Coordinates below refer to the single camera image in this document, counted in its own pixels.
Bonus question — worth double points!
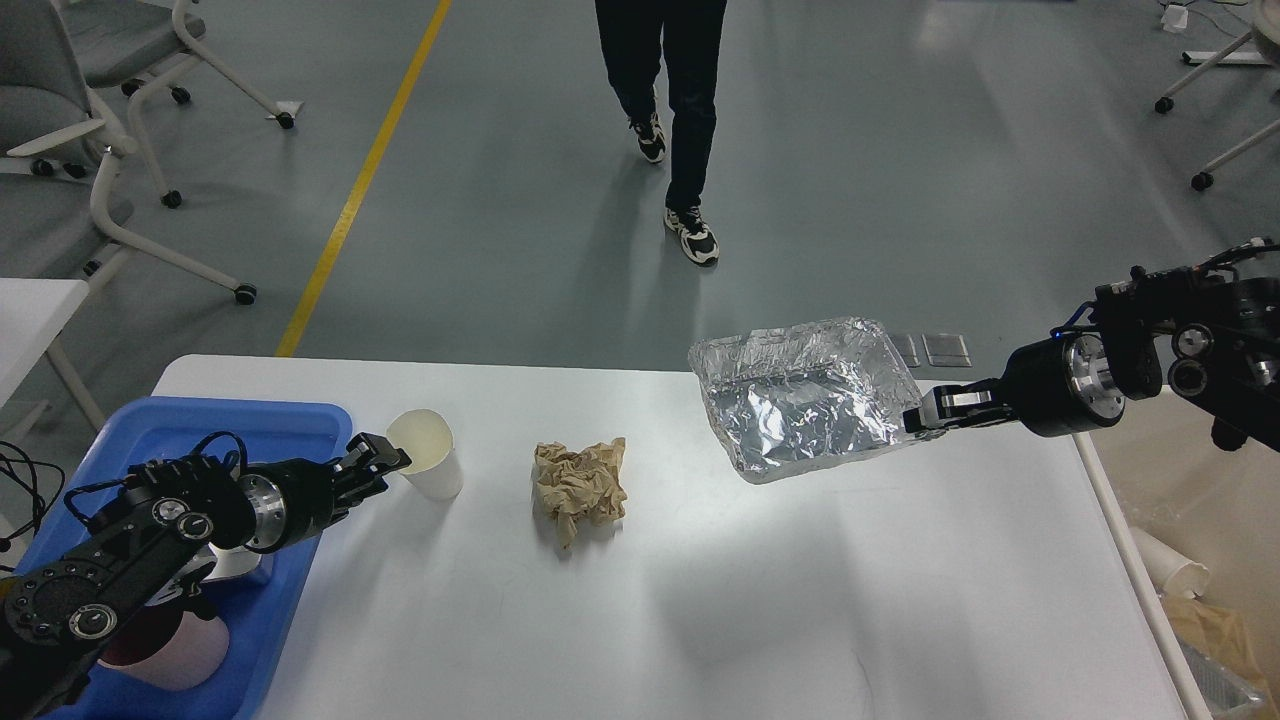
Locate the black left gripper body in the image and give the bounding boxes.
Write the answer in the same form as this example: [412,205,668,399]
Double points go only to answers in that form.
[238,457,349,553]

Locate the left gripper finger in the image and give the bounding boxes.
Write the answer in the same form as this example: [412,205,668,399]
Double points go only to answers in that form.
[335,433,412,486]
[335,471,388,516]

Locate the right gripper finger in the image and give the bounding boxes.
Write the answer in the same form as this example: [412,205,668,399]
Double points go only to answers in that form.
[902,407,996,439]
[918,378,1011,419]

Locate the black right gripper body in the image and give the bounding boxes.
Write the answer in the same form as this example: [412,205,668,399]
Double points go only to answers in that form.
[998,333,1126,438]

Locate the white paper cup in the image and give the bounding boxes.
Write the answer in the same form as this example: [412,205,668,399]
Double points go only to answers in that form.
[387,409,465,501]

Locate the aluminium foil tray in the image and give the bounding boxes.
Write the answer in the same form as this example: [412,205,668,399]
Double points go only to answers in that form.
[687,316,942,486]

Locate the pink plastic mug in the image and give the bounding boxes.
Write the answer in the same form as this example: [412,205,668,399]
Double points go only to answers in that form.
[97,601,230,692]

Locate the metal rectangular tin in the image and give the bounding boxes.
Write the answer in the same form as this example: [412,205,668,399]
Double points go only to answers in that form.
[193,544,273,585]

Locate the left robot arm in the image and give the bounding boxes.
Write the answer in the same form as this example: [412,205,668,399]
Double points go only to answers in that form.
[3,433,411,719]

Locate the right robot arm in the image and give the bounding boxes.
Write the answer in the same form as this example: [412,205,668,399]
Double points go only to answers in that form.
[902,237,1279,451]

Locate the floor socket plate right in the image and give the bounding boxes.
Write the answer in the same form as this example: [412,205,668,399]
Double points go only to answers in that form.
[922,333,973,368]

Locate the floor socket plate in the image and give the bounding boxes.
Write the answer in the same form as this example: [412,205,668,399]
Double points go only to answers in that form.
[890,333,922,368]
[922,333,973,368]

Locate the floor socket plate left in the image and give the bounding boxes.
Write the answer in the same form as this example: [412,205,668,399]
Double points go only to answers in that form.
[890,333,922,368]

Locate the beige plastic bin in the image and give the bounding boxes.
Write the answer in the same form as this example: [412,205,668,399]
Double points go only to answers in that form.
[1074,393,1279,719]

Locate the blue plastic tray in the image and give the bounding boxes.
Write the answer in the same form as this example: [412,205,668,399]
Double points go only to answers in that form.
[50,397,353,719]

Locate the paper cup in bin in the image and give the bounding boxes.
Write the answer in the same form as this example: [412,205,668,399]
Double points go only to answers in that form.
[1129,527,1211,600]

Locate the white side table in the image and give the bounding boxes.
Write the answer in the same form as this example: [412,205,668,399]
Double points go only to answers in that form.
[1,277,106,430]

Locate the white chair base right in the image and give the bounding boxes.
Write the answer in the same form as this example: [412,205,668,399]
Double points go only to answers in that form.
[1149,1,1277,193]

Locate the grey office chair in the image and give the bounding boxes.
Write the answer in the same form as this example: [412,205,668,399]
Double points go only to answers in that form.
[60,1,296,129]
[0,0,259,307]

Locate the person in beige sweater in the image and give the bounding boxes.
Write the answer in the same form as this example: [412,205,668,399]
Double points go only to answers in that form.
[593,1,728,266]

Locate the black cables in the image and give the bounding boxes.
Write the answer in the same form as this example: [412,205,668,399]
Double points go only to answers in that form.
[0,439,67,553]

